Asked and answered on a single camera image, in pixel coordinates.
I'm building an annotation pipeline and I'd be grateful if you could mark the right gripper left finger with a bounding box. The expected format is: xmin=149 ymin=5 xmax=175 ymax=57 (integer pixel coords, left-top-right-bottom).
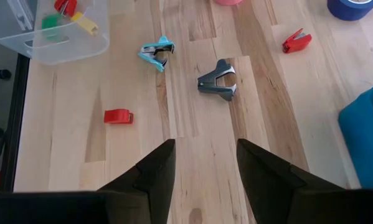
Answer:
xmin=98 ymin=139 xmax=177 ymax=224

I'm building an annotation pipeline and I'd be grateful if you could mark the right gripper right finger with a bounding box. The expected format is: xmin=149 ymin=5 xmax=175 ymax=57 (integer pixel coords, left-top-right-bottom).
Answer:
xmin=237 ymin=138 xmax=345 ymax=224

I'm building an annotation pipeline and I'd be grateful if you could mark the red mini stapler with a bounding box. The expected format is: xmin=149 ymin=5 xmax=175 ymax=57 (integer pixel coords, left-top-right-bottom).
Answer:
xmin=54 ymin=0 xmax=78 ymax=18
xmin=103 ymin=108 xmax=135 ymax=125
xmin=281 ymin=27 xmax=313 ymax=54

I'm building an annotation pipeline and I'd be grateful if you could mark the dark grey staple remover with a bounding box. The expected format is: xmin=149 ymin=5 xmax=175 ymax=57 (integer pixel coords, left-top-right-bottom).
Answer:
xmin=197 ymin=58 xmax=238 ymax=102

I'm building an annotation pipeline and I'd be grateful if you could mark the teal staple remover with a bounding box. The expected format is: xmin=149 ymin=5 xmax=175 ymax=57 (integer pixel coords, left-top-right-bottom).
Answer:
xmin=138 ymin=35 xmax=176 ymax=73

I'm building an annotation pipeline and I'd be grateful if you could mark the yellow mini stapler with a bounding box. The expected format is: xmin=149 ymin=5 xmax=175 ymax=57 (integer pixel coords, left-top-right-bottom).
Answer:
xmin=70 ymin=11 xmax=100 ymax=36

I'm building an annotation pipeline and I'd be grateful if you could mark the blue tape roll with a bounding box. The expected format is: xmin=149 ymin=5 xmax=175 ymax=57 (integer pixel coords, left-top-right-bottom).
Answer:
xmin=326 ymin=0 xmax=373 ymax=22

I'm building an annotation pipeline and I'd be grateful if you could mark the pink tape roll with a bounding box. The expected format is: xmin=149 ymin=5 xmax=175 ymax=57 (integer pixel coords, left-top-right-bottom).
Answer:
xmin=213 ymin=0 xmax=244 ymax=6

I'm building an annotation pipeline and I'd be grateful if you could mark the blue plastic bin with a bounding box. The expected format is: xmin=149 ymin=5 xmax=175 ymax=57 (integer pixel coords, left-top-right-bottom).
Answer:
xmin=338 ymin=83 xmax=373 ymax=190

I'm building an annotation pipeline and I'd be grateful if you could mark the clear plastic bin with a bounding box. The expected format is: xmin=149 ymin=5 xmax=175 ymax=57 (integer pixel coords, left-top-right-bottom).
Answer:
xmin=0 ymin=0 xmax=111 ymax=66

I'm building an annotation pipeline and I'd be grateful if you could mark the black aluminium table frame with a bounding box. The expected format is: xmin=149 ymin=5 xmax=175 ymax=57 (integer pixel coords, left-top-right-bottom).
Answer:
xmin=0 ymin=52 xmax=31 ymax=193

